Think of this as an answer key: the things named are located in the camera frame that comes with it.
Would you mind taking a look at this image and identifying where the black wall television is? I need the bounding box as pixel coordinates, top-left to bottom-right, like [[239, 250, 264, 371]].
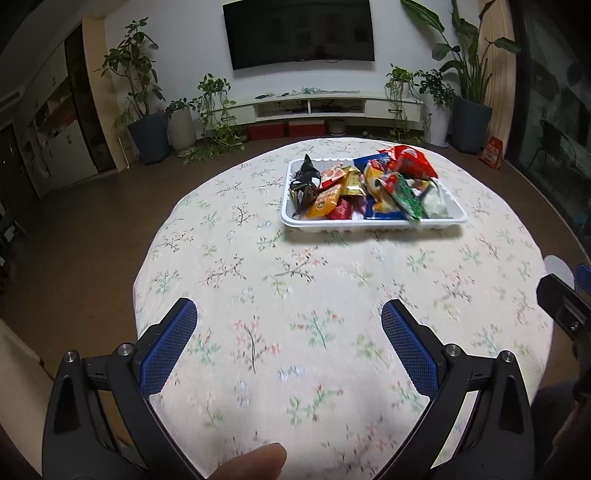
[[222, 0, 376, 71]]

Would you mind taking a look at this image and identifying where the person's left hand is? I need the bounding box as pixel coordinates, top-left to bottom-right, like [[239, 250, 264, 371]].
[[212, 442, 287, 480]]

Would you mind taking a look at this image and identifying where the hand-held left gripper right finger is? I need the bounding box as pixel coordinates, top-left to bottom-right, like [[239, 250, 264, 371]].
[[375, 299, 536, 480]]

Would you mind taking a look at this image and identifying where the hanging vine plant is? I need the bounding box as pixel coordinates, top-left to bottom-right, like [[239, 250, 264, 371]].
[[384, 65, 428, 139]]

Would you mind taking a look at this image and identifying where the white snack bag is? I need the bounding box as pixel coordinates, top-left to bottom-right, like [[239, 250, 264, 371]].
[[422, 182, 451, 219]]

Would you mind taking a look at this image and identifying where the white plastic tray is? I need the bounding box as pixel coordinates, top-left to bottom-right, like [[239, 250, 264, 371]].
[[281, 157, 468, 232]]

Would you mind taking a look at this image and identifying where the black snack packet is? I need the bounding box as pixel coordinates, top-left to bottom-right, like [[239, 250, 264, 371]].
[[288, 154, 321, 215]]

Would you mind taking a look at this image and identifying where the small plant in grey pot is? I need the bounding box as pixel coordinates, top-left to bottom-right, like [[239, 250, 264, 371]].
[[164, 98, 198, 155]]

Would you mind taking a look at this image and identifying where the blue cake snack packet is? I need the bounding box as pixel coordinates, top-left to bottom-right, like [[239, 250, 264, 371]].
[[353, 154, 404, 219]]

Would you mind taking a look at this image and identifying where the tall plant in dark pot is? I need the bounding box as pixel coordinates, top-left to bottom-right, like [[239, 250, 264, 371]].
[[95, 17, 171, 164]]

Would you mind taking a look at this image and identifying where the red foil snack packet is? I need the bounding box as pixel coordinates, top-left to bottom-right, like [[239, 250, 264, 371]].
[[330, 196, 356, 220]]

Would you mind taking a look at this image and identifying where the red storage box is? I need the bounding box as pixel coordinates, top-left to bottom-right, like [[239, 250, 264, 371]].
[[248, 123, 284, 140], [288, 121, 326, 137]]

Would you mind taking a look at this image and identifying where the glass sliding door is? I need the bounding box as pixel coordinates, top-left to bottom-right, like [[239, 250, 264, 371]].
[[505, 0, 591, 250]]

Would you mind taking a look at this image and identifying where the bushy plant in white pot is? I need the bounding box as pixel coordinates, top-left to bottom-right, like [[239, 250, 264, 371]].
[[413, 69, 455, 148]]

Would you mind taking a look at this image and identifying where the large-leaved plant in dark pot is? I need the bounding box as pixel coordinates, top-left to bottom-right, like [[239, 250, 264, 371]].
[[401, 0, 520, 154]]

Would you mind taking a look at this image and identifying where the white television cabinet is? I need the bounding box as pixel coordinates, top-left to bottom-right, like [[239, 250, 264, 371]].
[[226, 90, 432, 123]]

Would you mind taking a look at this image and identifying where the gold snack packet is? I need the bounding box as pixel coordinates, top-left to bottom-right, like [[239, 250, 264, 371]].
[[344, 166, 365, 197]]

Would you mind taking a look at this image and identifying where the orange snack packet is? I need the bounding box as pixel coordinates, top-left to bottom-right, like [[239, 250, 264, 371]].
[[305, 185, 345, 220]]

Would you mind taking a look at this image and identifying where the green snack packet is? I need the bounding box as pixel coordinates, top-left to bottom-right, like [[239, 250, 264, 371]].
[[388, 178, 430, 222]]

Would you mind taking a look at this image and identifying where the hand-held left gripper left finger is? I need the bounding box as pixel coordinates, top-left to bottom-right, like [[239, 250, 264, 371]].
[[41, 298, 204, 480]]

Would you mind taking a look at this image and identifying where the white storage cabinet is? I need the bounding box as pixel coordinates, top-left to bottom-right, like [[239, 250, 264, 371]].
[[0, 23, 116, 199]]

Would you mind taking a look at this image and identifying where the light wooden panel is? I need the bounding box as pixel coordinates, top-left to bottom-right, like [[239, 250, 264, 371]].
[[478, 0, 516, 158]]

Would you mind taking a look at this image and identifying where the strawberry print snack packet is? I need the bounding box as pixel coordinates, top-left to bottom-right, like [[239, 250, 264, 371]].
[[318, 166, 347, 190]]

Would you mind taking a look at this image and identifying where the trailing green plant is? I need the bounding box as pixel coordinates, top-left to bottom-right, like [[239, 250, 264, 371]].
[[182, 73, 245, 163]]

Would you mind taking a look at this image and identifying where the white round object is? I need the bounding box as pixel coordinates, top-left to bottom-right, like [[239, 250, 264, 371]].
[[544, 254, 575, 289]]

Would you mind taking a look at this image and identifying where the round floral tablecloth table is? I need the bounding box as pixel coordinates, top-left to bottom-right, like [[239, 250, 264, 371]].
[[132, 137, 555, 480]]

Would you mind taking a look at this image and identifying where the red crinkled snack bag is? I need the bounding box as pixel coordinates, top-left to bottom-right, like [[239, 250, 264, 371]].
[[379, 144, 438, 181]]

